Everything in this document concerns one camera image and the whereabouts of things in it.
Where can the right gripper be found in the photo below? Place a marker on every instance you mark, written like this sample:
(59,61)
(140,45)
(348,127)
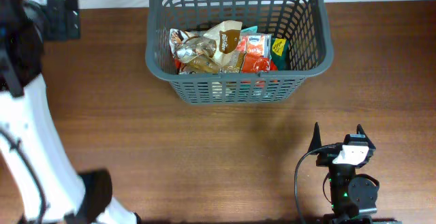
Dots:
(326,157)

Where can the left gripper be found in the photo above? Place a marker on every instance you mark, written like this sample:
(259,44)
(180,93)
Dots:
(64,18)

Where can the green Nescafe coffee bag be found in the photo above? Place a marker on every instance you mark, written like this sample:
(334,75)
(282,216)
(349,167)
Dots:
(278,50)

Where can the Kleenex tissue multipack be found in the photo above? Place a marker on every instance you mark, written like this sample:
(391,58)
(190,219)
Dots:
(257,44)

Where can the beige brown snack bag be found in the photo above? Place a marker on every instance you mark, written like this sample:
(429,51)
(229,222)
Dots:
(217,44)

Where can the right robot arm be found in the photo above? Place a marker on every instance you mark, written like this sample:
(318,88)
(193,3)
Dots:
(353,196)

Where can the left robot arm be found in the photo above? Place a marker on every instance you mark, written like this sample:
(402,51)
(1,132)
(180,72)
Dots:
(52,191)

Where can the grey plastic basket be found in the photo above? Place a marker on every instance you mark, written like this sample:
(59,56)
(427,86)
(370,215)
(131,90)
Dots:
(303,23)

